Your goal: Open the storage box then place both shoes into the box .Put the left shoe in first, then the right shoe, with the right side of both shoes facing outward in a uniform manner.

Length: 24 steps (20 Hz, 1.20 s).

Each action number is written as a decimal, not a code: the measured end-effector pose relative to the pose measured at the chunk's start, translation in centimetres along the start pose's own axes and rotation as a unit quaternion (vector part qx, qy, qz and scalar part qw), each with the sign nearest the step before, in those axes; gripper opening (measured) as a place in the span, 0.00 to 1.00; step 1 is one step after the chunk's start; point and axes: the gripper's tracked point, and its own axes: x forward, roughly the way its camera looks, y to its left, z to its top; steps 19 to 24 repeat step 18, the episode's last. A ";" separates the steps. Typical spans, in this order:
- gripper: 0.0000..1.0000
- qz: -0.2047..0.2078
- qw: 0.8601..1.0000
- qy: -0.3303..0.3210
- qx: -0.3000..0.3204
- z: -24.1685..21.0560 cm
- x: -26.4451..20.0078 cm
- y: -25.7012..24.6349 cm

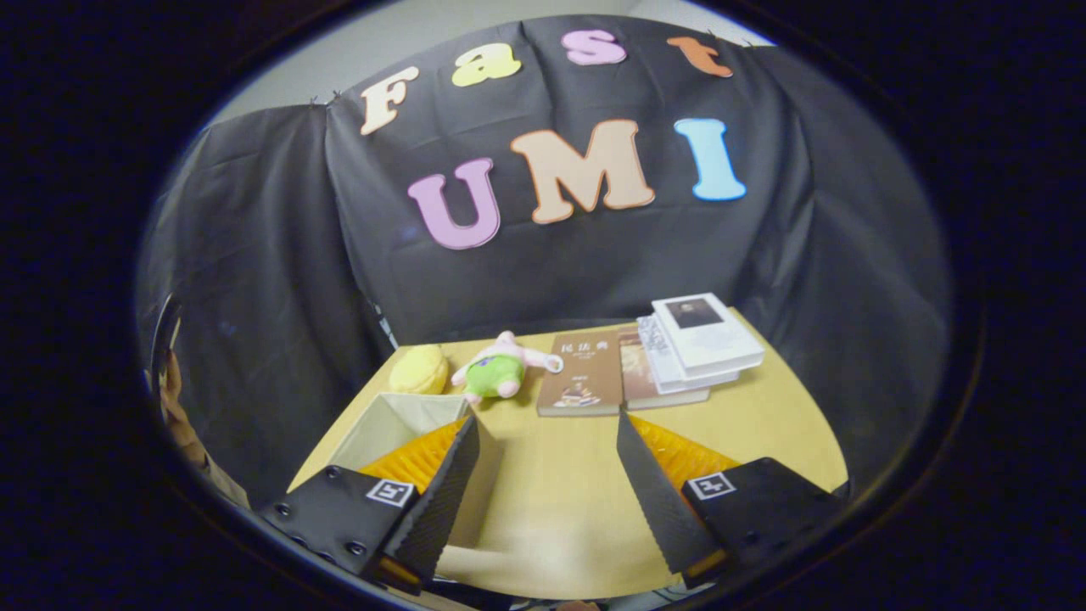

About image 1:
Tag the white book with dark photo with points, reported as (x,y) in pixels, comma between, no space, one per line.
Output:
(708,335)

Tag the green pink plush toy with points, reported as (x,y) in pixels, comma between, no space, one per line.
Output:
(496,373)

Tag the beige fabric storage box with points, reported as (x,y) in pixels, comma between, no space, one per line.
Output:
(399,428)

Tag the grey white book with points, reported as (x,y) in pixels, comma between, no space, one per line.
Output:
(666,365)

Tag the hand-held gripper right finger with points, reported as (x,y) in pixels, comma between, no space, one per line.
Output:
(649,492)

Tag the yellow plush toy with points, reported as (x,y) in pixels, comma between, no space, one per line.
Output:
(420,371)

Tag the black backdrop cloth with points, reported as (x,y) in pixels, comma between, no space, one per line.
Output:
(551,263)

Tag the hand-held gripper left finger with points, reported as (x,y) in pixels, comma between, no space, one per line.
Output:
(441,501)

